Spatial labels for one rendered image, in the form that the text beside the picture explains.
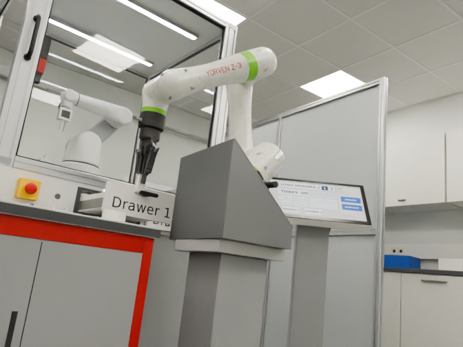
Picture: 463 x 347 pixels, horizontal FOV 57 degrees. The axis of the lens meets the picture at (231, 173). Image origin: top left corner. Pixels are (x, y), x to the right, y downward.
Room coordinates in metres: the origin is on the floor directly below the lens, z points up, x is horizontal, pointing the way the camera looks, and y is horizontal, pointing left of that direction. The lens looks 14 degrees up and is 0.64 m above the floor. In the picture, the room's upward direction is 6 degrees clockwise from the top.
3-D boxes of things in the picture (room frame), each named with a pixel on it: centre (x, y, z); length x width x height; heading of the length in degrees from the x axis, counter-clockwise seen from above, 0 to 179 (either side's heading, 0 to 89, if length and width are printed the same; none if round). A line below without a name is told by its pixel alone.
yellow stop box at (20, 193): (1.53, 0.72, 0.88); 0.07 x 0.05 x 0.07; 129
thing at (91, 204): (1.71, 0.44, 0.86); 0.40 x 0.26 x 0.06; 39
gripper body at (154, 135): (1.49, 0.31, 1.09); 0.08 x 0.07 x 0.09; 40
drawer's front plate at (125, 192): (1.54, 0.31, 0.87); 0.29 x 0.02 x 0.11; 129
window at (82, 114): (1.80, 0.46, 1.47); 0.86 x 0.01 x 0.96; 129
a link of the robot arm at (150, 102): (1.48, 0.30, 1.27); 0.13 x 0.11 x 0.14; 33
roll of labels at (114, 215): (1.28, 0.33, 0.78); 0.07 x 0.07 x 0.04
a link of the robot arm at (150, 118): (1.49, 0.31, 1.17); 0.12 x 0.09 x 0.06; 130
